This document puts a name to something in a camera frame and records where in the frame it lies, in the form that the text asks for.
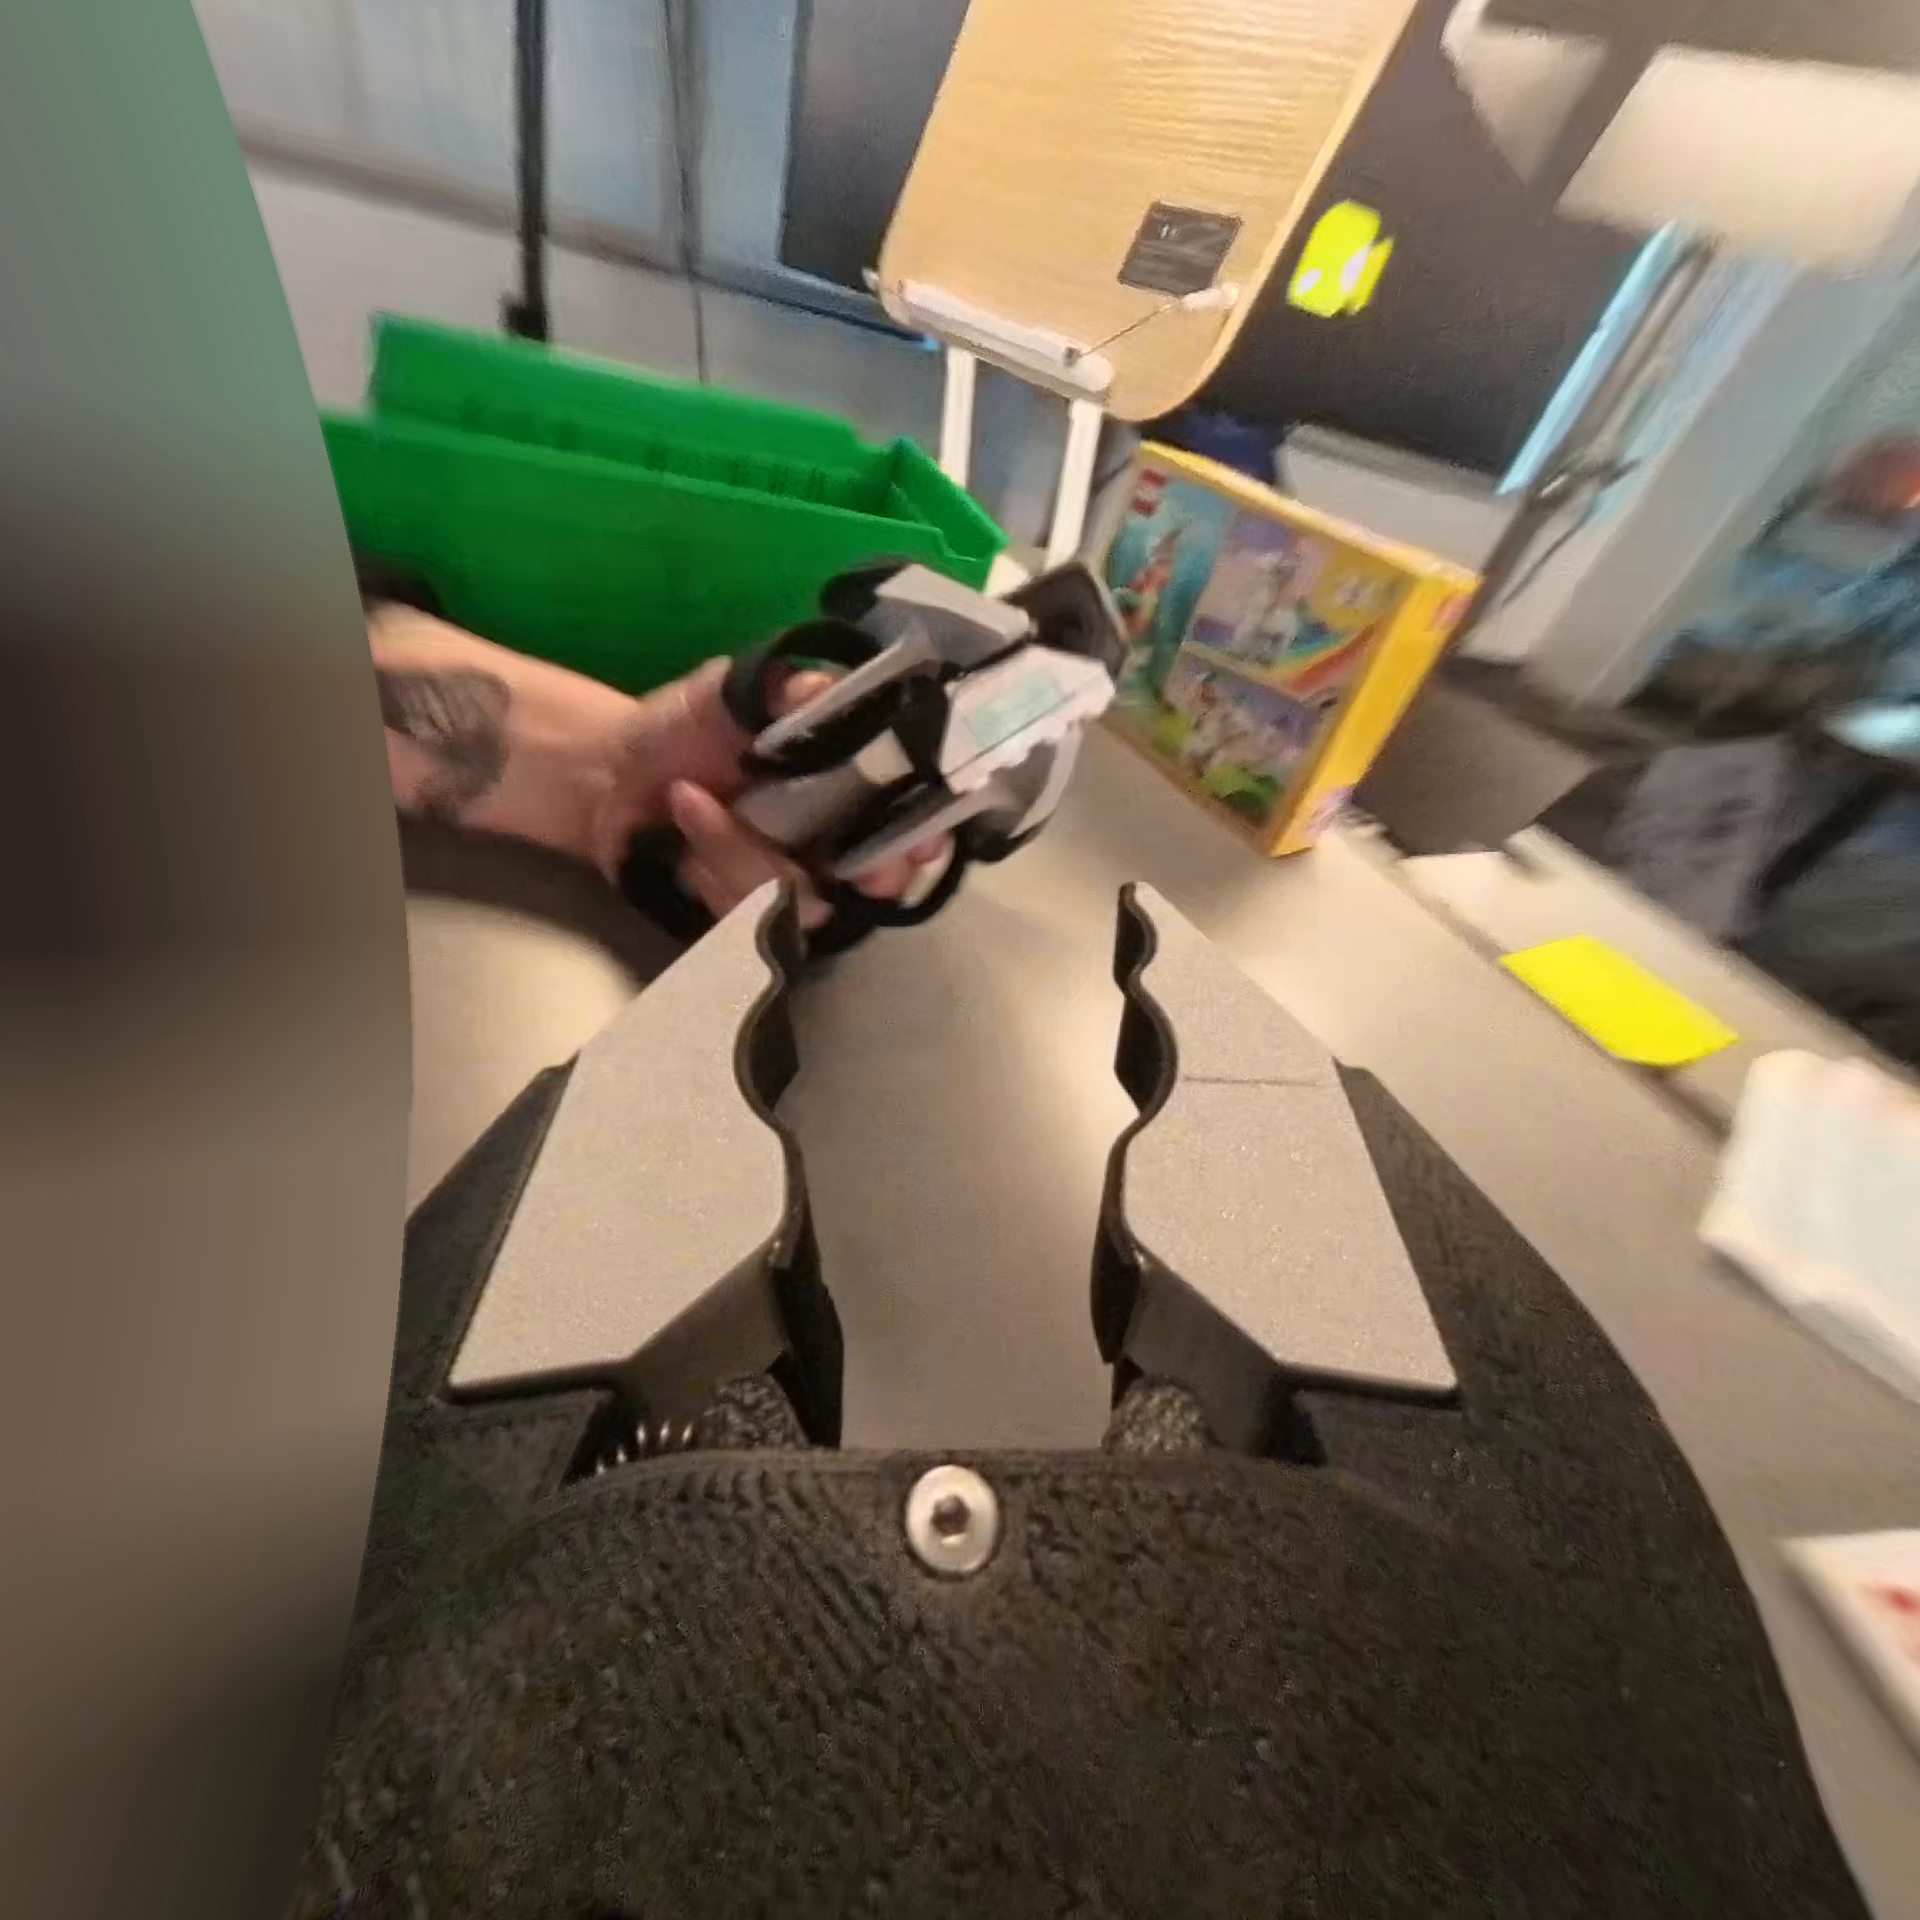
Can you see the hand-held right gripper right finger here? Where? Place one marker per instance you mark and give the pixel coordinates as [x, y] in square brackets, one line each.
[1276, 1213]

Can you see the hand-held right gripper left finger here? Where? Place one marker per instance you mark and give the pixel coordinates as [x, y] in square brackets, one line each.
[645, 1184]

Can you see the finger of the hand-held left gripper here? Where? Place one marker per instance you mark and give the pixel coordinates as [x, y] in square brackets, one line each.
[1021, 787]

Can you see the person's left forearm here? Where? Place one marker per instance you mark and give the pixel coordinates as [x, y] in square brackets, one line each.
[494, 720]

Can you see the colourful lego set box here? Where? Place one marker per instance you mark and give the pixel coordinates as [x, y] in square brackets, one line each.
[1289, 661]

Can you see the lego instruction booklet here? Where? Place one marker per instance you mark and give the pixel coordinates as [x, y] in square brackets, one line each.
[1829, 1213]

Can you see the person's left hand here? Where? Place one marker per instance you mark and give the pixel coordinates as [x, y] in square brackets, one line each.
[676, 756]

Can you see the yellow sticky note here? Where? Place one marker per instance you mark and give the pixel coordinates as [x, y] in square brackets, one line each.
[1338, 259]
[1621, 1002]

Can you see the black partition panel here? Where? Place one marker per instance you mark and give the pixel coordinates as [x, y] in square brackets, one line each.
[1424, 375]

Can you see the wooden chair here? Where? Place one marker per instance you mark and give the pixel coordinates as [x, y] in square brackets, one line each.
[1142, 165]

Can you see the green plastic bin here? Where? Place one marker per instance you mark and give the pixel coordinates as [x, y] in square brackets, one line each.
[600, 540]

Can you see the white red printed paper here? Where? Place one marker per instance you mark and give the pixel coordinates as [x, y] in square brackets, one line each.
[1869, 1612]

